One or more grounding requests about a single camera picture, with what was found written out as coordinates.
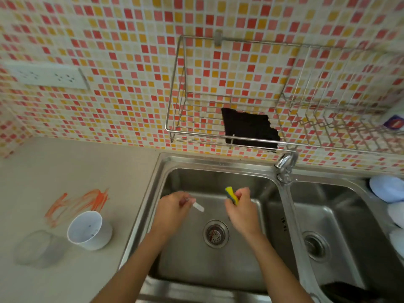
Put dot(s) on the person's left hand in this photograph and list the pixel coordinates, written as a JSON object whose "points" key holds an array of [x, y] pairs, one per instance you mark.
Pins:
{"points": [[170, 214]]}

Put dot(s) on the person's right hand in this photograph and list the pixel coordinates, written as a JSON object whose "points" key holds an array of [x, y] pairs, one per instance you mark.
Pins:
{"points": [[244, 217]]}

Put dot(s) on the person's left thumb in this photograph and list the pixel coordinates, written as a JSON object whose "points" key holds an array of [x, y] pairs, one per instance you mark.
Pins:
{"points": [[188, 202]]}

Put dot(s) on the person's right thumb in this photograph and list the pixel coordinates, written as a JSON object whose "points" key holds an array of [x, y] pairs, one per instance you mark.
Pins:
{"points": [[230, 208]]}

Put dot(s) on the small white plastic stick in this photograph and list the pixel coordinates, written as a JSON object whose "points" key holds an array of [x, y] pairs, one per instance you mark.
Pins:
{"points": [[198, 206]]}

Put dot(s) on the yellow and blue sponge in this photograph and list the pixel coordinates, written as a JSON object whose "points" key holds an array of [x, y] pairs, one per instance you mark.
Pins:
{"points": [[231, 194]]}

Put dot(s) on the person's right forearm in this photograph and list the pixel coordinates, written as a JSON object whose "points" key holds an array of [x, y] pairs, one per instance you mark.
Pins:
{"points": [[277, 271]]}

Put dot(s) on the person's left forearm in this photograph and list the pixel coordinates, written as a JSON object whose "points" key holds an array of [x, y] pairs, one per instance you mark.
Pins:
{"points": [[132, 271]]}

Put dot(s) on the round metal drain strainer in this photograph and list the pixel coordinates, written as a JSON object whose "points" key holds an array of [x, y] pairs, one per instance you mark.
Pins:
{"points": [[216, 234]]}

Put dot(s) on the stainless steel double sink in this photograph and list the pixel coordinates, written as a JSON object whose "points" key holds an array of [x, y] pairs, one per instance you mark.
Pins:
{"points": [[195, 265]]}

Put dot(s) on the chrome faucet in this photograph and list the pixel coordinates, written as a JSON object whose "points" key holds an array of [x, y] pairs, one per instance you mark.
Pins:
{"points": [[285, 162]]}

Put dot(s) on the black cloth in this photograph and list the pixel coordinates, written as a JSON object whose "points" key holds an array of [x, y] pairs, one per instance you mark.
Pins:
{"points": [[249, 127]]}

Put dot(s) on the round metal drain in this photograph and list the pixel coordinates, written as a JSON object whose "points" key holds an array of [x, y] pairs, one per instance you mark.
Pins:
{"points": [[315, 246]]}

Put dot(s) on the white plastic cup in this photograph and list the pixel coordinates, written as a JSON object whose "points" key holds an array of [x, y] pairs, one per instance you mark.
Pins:
{"points": [[90, 231]]}

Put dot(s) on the black object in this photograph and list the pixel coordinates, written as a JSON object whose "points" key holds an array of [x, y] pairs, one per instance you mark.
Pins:
{"points": [[347, 293]]}

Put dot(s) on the clear plastic lid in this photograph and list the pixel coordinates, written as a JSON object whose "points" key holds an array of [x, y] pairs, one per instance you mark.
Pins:
{"points": [[39, 249]]}

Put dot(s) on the light blue sponge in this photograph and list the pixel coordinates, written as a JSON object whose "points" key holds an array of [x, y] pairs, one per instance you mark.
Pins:
{"points": [[388, 188]]}

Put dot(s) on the white bottle with label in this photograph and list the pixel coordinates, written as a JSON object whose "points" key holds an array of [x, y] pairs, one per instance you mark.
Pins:
{"points": [[394, 121]]}

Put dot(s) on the white wall socket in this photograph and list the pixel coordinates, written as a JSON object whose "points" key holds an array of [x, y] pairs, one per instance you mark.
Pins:
{"points": [[47, 75]]}

